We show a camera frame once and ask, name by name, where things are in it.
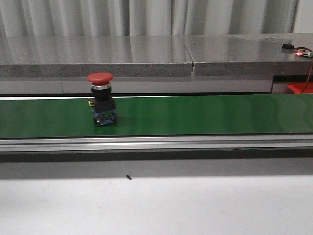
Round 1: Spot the red push button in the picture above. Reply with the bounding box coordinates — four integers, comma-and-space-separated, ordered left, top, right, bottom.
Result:
87, 72, 117, 126

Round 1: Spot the grey stone countertop right slab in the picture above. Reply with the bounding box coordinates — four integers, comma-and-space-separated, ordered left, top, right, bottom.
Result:
183, 33, 313, 76

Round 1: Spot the grey stone countertop slab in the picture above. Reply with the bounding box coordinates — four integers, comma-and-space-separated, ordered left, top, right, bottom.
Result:
183, 33, 313, 76
0, 36, 193, 78

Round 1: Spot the green conveyor belt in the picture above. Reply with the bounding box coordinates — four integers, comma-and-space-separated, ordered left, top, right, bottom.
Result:
0, 94, 313, 152

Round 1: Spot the red plastic tray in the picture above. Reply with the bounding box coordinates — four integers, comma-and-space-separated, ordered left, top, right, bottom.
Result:
287, 82, 313, 94

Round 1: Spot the grey stone countertop left slab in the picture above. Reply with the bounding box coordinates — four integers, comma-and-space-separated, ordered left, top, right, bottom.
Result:
0, 36, 193, 78

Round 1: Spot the small sensor circuit board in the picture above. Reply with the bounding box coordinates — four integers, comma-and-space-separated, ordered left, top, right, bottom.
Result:
282, 43, 313, 58

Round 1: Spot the white pleated curtain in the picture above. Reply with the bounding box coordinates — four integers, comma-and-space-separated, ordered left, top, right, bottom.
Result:
0, 0, 313, 37

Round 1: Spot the red black sensor wire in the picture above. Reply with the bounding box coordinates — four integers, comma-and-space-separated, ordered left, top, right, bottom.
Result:
299, 45, 313, 94

